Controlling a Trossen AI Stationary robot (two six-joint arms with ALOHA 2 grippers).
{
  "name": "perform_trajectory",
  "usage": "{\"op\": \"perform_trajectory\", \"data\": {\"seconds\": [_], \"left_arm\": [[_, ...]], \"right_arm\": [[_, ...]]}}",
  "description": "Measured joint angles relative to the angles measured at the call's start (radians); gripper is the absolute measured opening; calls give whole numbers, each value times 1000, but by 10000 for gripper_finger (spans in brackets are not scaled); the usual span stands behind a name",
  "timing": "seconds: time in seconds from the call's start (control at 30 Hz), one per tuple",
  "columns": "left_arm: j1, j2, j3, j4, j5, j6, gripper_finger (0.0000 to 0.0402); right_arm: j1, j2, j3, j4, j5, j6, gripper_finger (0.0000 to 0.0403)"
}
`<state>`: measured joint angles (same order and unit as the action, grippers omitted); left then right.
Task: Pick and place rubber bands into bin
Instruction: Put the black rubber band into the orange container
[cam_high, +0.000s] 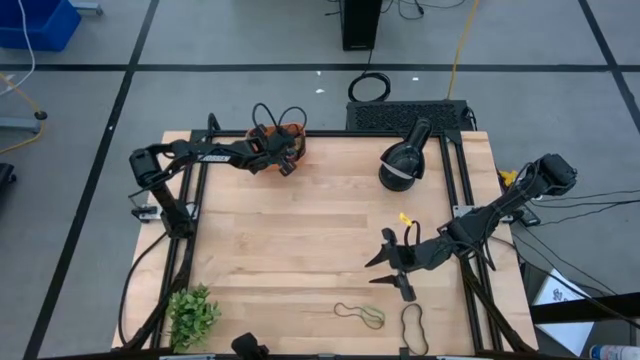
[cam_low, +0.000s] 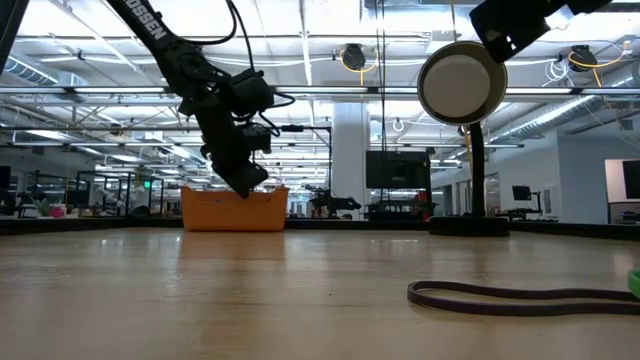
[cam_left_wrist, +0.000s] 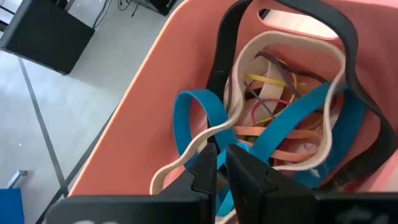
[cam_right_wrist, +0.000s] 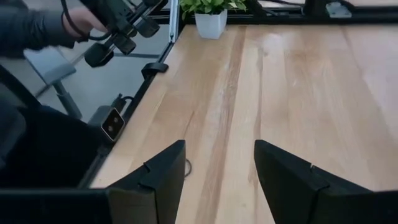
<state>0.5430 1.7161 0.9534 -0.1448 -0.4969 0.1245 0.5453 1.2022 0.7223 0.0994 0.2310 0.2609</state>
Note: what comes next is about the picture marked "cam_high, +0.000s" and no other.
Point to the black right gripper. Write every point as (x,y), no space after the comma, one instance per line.
(422,255)

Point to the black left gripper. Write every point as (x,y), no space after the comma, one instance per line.
(270,152)

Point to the green rubber band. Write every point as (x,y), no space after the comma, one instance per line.
(383,316)

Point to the thin black rubber band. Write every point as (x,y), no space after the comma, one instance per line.
(402,322)

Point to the thin brown rubber band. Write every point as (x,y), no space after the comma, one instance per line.
(335,310)

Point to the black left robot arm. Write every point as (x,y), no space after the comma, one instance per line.
(210,152)

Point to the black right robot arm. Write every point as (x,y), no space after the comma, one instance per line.
(500,207)

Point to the orange plastic bin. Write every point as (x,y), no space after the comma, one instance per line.
(301,145)

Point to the blue plastic bin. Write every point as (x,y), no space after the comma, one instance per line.
(37,22)

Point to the black ventilated case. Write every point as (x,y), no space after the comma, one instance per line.
(370,116)

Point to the yellow plug connector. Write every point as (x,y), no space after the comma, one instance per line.
(507,176)

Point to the black computer tower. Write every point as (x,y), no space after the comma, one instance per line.
(360,25)

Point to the small green potted plant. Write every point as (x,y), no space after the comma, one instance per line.
(192,317)

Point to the white paper box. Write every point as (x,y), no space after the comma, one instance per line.
(565,335)

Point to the black beam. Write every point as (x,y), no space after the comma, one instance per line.
(585,309)

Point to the black round foot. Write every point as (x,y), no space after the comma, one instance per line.
(41,115)

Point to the grey metal leg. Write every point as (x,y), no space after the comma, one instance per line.
(87,7)

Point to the white bottle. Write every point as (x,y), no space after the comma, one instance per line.
(615,353)

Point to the grey metal bar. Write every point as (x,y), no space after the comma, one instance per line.
(15,125)

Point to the black table edge bracket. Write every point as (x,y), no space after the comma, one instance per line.
(404,352)

